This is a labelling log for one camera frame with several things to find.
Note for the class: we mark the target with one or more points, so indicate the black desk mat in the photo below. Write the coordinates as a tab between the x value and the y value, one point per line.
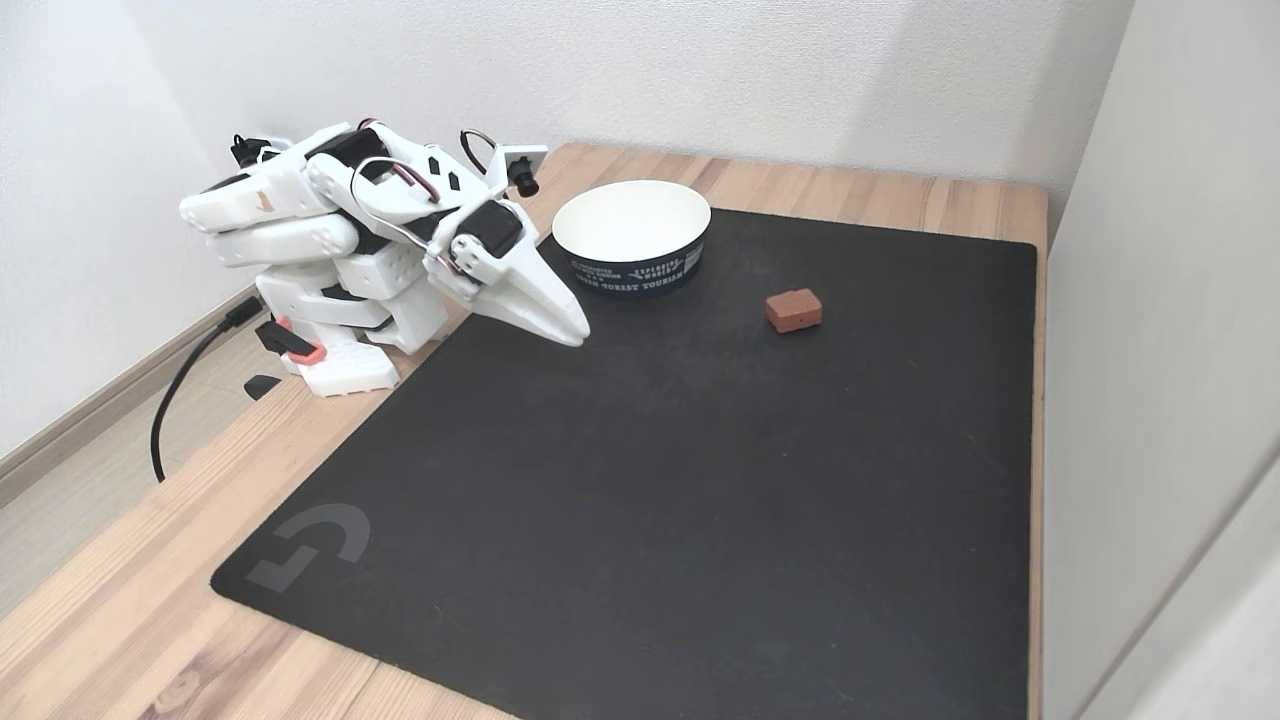
650	480

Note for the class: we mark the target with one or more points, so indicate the white wall outlet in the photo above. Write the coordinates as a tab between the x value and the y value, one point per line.
280	142

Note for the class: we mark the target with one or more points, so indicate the black power adapter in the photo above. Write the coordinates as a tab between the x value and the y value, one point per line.
248	150

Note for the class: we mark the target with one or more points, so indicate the black and orange table clamp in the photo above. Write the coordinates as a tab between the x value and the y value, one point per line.
292	342

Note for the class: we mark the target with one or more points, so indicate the small black gripper camera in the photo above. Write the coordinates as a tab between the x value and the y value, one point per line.
522	172

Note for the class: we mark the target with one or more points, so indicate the red-brown block toy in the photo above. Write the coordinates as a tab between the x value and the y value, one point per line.
793	309

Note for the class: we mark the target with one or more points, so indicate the white paper bowl navy band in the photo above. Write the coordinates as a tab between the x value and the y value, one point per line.
630	225

